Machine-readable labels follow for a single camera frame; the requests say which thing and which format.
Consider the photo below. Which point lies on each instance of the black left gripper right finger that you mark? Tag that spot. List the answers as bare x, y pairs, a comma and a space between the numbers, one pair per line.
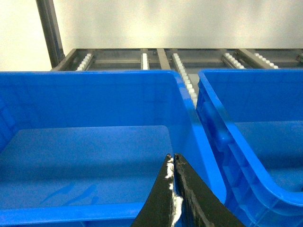
200, 206

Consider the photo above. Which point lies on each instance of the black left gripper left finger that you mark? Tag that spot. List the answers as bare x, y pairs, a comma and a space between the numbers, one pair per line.
158, 208

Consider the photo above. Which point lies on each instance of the large blue plastic crate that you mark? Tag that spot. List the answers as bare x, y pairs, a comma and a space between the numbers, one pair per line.
84, 148

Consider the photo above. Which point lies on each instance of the metal roller rack shelf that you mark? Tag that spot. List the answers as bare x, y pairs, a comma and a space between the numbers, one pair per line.
186, 62

